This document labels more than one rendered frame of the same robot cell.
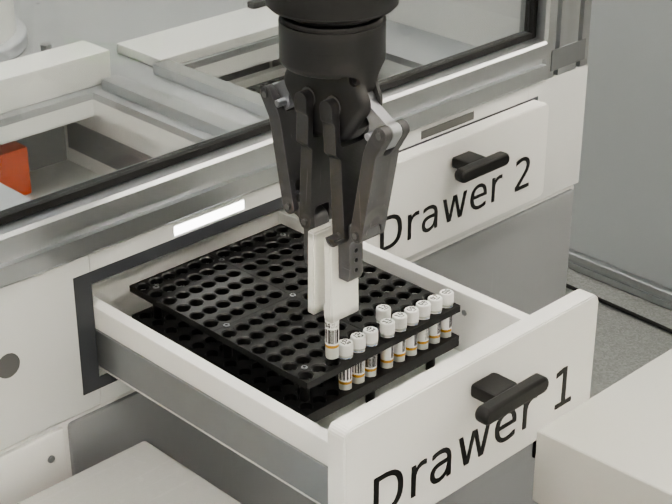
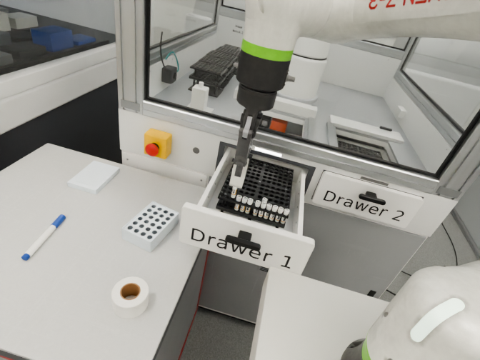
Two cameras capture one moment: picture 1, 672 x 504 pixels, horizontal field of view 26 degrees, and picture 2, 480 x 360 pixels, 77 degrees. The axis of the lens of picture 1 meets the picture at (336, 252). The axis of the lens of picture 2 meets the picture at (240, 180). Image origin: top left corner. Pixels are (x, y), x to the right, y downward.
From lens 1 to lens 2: 0.75 m
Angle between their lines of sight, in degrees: 42
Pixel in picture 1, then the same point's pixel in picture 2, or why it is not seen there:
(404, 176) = (343, 183)
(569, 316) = (296, 241)
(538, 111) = (417, 201)
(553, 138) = (424, 215)
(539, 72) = (428, 189)
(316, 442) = not seen: hidden behind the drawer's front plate
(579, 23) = (463, 185)
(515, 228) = (390, 231)
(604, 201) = not seen: outside the picture
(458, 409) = (233, 233)
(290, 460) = not seen: hidden behind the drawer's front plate
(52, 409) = (205, 168)
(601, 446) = (274, 286)
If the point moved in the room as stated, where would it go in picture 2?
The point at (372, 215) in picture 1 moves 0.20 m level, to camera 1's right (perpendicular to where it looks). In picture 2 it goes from (238, 157) to (304, 221)
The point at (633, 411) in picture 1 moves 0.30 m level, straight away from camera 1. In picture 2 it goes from (303, 290) to (403, 266)
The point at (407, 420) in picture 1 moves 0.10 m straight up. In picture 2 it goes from (209, 221) to (216, 183)
